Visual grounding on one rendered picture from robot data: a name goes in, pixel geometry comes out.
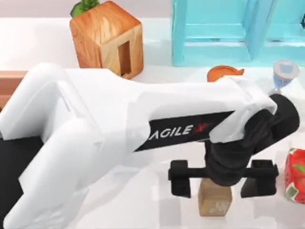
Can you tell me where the green plant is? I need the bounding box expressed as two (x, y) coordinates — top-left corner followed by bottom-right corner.
(70, 0), (100, 18)

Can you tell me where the wooden plant pot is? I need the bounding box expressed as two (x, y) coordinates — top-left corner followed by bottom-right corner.
(69, 0), (144, 80)

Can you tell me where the brown cardboard box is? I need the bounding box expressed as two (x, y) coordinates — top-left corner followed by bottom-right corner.
(197, 178), (233, 217)

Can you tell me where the red strawberry carton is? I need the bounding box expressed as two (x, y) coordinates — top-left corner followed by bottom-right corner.
(284, 147), (305, 204)

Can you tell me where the wooden board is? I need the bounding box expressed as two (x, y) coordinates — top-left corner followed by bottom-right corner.
(0, 70), (30, 112)

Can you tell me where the orange cup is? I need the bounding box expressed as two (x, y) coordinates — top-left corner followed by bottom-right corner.
(206, 65), (245, 83)

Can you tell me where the hourglass with blue sand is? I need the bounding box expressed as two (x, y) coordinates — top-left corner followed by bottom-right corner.
(268, 60), (300, 96)

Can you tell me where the light blue rack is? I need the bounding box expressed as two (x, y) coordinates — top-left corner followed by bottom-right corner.
(171, 0), (305, 68)

